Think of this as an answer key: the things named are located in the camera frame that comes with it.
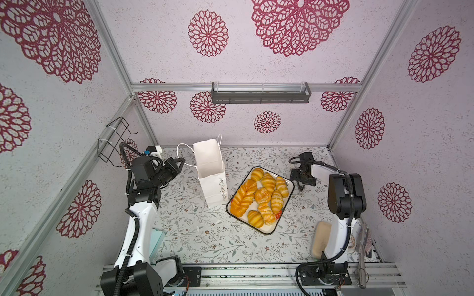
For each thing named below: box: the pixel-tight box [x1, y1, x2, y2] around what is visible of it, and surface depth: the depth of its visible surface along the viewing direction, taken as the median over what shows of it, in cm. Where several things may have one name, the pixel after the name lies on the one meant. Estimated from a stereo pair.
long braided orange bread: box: [229, 178, 257, 218], surface depth 96 cm
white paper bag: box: [192, 138, 229, 209], surface depth 89 cm
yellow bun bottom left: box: [247, 209, 265, 229], surface depth 87 cm
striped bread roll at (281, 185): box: [275, 176, 289, 198], surface depth 101 cm
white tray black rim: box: [225, 165, 295, 235], surface depth 94 cm
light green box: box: [149, 227, 167, 266], surface depth 82 cm
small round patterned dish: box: [347, 234, 357, 253], surface depth 83 cm
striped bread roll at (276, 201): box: [270, 189, 284, 215], surface depth 94 cm
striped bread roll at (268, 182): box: [261, 172, 277, 194], surface depth 102 cm
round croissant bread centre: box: [253, 187, 271, 205], surface depth 95 cm
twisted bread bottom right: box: [257, 202, 276, 226], surface depth 89 cm
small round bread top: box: [250, 167, 265, 182], surface depth 105 cm
